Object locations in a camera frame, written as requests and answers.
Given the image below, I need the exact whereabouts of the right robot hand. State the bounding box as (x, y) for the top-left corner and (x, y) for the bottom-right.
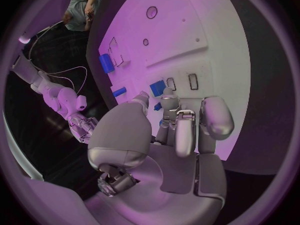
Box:
(68, 114), (100, 144)

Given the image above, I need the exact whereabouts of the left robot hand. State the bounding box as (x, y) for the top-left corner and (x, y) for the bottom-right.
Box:
(83, 87), (236, 225)

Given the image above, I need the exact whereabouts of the white task board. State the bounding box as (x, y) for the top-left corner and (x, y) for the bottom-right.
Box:
(97, 0), (252, 162)

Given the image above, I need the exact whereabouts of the blue peg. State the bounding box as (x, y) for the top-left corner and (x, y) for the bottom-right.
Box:
(112, 87), (128, 98)

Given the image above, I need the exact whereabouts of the blue block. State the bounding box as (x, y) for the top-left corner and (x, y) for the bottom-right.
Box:
(148, 79), (167, 97)

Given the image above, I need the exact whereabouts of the large blue cylinder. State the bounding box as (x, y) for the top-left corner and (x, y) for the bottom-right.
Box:
(98, 53), (116, 74)

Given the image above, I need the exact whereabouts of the person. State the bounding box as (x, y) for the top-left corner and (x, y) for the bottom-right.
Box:
(62, 0), (104, 32)

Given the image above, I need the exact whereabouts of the white cable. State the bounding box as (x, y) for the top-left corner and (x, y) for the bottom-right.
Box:
(38, 66), (89, 98)

